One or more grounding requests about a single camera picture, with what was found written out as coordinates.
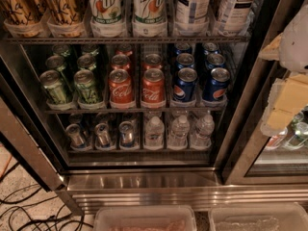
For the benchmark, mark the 7up can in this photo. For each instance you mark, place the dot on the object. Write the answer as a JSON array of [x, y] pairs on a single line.
[[106, 18], [149, 17]]

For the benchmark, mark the wire shelf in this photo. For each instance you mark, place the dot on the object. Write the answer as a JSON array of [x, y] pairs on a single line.
[[134, 110], [124, 40]]

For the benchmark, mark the middle left Pepsi can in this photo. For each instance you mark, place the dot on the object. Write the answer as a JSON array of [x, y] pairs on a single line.
[[184, 60]]

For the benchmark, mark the water bottle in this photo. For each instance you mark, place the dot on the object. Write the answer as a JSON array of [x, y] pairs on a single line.
[[154, 133], [202, 131], [178, 133]]

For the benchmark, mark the right silver can bottom shelf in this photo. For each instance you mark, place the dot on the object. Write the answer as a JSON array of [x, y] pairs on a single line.
[[126, 131]]

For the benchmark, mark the left 7UP can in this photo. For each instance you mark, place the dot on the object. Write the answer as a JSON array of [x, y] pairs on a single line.
[[106, 18]]

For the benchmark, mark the open fridge door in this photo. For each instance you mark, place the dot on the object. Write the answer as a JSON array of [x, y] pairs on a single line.
[[22, 142]]

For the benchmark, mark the middle silver can bottom shelf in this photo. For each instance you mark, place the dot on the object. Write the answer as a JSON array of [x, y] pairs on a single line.
[[103, 138]]

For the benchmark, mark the middle water bottle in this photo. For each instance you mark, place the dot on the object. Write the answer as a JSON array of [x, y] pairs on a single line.
[[178, 133]]

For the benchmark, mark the clear plastic bin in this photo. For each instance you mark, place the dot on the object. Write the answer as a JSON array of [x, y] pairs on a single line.
[[145, 218], [259, 217]]

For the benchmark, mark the silver can shelf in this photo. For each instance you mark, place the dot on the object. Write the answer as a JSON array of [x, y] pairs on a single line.
[[103, 138], [77, 138], [126, 131]]

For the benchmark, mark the left Teas Tea bottle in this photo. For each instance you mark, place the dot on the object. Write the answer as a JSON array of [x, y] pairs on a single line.
[[191, 17]]

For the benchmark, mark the right 7UP can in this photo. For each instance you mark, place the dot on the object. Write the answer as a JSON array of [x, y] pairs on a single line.
[[149, 17]]

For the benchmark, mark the middle right Coca-Cola can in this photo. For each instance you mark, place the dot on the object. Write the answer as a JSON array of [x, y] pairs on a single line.
[[152, 60]]

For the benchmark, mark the right clear plastic bin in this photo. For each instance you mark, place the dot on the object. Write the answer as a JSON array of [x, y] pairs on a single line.
[[259, 217]]

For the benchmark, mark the front right Coca-Cola can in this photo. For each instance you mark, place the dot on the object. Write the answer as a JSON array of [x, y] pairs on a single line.
[[153, 88]]

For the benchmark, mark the left LaCroix can top shelf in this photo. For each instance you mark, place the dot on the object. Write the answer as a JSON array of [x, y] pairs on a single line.
[[24, 14]]

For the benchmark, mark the front left Coca-Cola can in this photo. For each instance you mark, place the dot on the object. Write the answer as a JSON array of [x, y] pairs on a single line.
[[121, 89]]

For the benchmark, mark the left clear plastic bin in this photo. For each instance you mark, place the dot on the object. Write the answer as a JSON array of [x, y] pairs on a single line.
[[145, 218]]

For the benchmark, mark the teas tea bottle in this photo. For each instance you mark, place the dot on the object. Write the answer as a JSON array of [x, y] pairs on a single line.
[[191, 17], [231, 15]]

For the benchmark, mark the top wire shelf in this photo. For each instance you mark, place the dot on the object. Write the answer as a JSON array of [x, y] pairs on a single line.
[[124, 40]]

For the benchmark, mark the front left Pepsi can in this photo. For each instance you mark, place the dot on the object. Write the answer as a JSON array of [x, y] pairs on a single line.
[[184, 84]]

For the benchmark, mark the middle wire shelf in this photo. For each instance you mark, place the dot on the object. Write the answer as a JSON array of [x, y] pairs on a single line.
[[134, 110]]

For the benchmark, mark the front right Pepsi can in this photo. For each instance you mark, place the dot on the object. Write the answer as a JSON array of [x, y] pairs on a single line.
[[216, 84]]

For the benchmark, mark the lacroix can shelf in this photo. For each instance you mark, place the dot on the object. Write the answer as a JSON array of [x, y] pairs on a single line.
[[24, 14], [66, 17]]

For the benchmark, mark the middle right Pepsi can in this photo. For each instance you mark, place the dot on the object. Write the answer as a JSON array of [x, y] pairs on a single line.
[[214, 60]]

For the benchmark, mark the middle left Coca-Cola can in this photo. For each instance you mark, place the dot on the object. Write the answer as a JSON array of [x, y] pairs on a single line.
[[121, 61]]

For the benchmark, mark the left silver can bottom shelf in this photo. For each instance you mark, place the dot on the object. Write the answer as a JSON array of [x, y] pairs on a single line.
[[77, 138]]

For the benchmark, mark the left water bottle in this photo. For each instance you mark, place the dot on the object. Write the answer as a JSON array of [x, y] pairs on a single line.
[[154, 133]]

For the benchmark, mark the right LaCroix can top shelf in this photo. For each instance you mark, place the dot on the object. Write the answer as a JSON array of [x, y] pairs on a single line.
[[66, 17]]

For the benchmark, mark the green can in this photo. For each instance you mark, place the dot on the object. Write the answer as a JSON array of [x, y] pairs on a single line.
[[58, 63], [87, 62], [59, 96], [89, 94]]

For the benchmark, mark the right Teas Tea bottle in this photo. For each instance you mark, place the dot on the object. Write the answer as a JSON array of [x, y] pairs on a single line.
[[231, 15]]

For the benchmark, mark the coca-cola can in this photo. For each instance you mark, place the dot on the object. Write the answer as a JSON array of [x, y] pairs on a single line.
[[121, 61], [153, 88], [121, 89], [152, 60]]

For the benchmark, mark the right fridge glass door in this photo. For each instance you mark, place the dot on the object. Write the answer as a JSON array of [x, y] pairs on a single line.
[[265, 143]]

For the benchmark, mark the right water bottle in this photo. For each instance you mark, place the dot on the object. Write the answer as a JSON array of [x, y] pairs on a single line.
[[202, 131]]

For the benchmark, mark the pepsi can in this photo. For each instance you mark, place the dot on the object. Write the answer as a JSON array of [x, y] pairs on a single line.
[[184, 60], [184, 84], [214, 60], [216, 84]]

